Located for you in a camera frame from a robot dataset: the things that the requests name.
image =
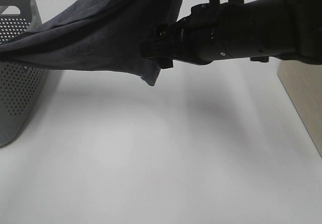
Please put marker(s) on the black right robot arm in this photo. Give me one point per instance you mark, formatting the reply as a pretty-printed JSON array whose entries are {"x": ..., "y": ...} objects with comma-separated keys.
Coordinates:
[{"x": 229, "y": 29}]

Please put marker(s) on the dark grey towel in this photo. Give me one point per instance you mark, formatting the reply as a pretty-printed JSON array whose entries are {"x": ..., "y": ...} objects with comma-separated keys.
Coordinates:
[{"x": 95, "y": 35}]

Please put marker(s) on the beige fabric storage bin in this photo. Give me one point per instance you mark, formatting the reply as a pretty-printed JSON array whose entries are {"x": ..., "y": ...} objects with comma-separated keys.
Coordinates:
[{"x": 302, "y": 83}]

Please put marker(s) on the grey perforated plastic basket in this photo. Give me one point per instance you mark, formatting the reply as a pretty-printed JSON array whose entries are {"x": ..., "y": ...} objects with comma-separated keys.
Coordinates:
[{"x": 20, "y": 85}]

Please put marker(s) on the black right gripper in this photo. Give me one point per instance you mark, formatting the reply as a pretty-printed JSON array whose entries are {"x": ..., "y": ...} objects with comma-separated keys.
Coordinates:
[{"x": 163, "y": 46}]

